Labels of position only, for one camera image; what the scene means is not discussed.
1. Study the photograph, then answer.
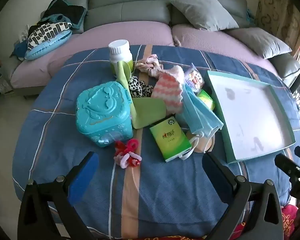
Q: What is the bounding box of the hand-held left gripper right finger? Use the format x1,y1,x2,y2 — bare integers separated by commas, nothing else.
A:
202,152,283,240

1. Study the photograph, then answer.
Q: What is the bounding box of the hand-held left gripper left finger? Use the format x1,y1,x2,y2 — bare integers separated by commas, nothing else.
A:
17,151,100,240

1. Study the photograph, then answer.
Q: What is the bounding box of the red pink hair tie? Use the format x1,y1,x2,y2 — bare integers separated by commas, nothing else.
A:
114,138,142,168

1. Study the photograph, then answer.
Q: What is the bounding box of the white tray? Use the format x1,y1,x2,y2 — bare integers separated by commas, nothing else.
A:
207,70,297,165

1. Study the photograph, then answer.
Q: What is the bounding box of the pink wavy striped cloth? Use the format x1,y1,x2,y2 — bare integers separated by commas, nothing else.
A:
150,66,185,113

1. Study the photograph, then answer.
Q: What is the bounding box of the leopard print scrunchie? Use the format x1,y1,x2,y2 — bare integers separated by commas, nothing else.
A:
128,75,153,98

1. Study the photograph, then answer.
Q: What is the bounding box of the pink white scrunchie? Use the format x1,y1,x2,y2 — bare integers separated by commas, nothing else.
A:
135,54,165,78

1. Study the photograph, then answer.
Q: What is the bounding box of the round tan compact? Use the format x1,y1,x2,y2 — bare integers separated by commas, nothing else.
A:
187,130,215,153

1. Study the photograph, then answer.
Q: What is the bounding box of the red patterned cloth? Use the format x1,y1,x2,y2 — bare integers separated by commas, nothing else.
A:
234,204,299,240

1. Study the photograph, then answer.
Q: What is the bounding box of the green tissue pack round logo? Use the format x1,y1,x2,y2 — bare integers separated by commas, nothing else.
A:
149,116,193,163

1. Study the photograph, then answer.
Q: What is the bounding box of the blue face mask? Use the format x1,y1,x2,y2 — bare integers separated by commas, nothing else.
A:
176,84,224,160

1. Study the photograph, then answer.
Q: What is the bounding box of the blue plaid blanket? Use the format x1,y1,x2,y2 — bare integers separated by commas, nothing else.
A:
12,44,300,238

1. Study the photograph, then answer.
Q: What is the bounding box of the yellow green tissue pack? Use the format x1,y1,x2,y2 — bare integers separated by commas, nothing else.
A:
197,89,215,110

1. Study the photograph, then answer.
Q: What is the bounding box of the purple cartoon tissue packet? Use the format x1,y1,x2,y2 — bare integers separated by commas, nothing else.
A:
184,64,205,95

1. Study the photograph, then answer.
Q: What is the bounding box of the flat grey pillow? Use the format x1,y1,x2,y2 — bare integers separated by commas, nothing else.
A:
225,27,293,60

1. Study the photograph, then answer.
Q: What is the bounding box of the white bottle with green label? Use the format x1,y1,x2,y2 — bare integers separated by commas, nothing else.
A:
108,39,134,77

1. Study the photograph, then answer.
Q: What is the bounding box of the pink seat cushion cover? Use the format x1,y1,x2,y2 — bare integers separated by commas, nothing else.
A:
10,21,175,89
171,24,280,80

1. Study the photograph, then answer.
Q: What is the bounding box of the blue patterned inflatable float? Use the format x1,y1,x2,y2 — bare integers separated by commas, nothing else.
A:
24,21,73,61

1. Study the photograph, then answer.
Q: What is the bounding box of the dark blue cloth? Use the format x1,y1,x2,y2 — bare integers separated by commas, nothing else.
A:
11,41,28,60

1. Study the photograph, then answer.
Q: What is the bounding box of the beige patterned curtain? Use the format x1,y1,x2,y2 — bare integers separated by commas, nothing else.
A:
255,0,300,58

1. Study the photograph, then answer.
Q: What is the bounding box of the small teal cloth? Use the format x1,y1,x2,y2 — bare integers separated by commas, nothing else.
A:
246,7,255,23

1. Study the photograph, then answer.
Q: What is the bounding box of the square grey pillow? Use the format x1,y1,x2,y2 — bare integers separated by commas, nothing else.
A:
169,0,240,32

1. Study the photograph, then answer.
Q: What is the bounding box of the black teal trimmed cloth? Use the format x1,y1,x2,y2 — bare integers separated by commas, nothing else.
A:
40,0,88,30

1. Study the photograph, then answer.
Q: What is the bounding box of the grey sofa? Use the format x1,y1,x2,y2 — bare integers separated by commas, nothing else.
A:
0,0,300,98

